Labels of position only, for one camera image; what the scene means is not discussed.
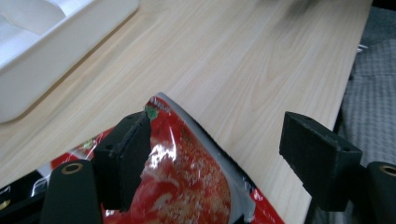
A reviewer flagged black packet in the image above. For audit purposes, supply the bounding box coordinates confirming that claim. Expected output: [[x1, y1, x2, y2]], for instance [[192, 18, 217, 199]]
[[0, 170, 48, 224]]

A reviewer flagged grey checked cloth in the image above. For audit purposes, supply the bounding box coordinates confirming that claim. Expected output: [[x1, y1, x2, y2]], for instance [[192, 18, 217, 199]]
[[337, 6, 396, 166]]

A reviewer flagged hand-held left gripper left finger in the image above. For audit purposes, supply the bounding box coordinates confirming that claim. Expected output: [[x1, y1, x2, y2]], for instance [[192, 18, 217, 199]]
[[92, 110, 152, 213]]

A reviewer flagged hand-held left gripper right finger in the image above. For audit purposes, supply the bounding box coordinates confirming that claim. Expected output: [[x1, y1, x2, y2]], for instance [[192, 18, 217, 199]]
[[278, 111, 364, 213]]

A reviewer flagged white plastic bin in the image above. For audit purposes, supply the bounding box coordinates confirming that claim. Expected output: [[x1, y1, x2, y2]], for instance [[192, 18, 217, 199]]
[[0, 0, 140, 124]]

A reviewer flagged red snack packet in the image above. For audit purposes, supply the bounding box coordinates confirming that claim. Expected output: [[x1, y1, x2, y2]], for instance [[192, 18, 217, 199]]
[[49, 91, 286, 224]]

